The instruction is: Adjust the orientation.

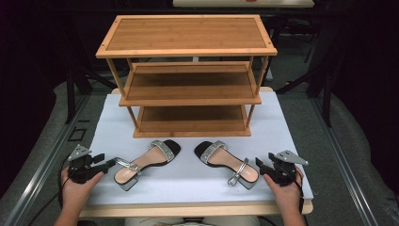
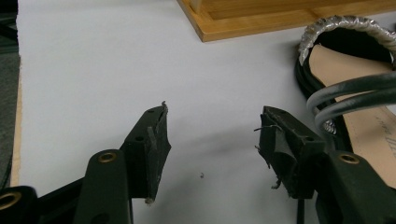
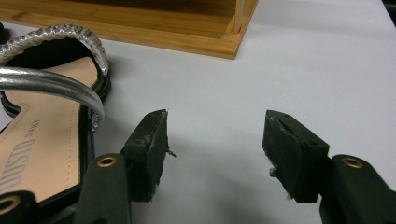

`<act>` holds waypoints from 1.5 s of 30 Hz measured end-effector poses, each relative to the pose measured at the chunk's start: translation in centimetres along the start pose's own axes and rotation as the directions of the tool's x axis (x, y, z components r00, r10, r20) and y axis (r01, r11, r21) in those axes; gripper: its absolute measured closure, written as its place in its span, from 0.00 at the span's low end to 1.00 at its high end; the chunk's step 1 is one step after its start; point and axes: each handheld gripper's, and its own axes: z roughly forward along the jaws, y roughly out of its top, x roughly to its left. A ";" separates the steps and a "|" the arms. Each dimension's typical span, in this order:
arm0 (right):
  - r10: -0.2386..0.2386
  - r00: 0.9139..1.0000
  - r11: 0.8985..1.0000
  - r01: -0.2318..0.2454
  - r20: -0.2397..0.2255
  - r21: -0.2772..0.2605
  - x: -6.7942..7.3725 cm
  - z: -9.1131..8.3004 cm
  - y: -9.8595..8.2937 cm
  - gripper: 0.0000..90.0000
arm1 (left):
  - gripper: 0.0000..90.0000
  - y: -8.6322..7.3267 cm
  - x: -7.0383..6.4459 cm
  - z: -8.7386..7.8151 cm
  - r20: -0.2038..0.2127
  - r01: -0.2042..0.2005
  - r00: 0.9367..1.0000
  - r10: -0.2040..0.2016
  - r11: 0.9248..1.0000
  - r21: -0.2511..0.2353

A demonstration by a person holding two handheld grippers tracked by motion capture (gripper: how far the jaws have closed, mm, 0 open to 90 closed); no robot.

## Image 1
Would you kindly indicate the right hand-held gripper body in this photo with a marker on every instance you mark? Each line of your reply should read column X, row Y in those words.
column 284, row 171

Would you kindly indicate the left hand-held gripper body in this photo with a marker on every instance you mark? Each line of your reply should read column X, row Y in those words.
column 82, row 168

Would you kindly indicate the three-tier wooden shoe rack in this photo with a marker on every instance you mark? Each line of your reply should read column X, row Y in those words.
column 188, row 34

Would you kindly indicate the person's right hand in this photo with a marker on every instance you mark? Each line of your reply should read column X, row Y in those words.
column 288, row 197

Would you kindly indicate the person's left hand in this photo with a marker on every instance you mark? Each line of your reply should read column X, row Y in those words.
column 75, row 194

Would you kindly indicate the black metal stand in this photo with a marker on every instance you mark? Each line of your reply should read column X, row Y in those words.
column 70, row 94
column 327, row 94

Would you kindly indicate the white foam mat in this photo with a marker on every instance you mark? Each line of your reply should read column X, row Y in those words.
column 194, row 185

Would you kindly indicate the aluminium floor rail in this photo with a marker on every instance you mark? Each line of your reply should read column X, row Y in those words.
column 345, row 169
column 40, row 169

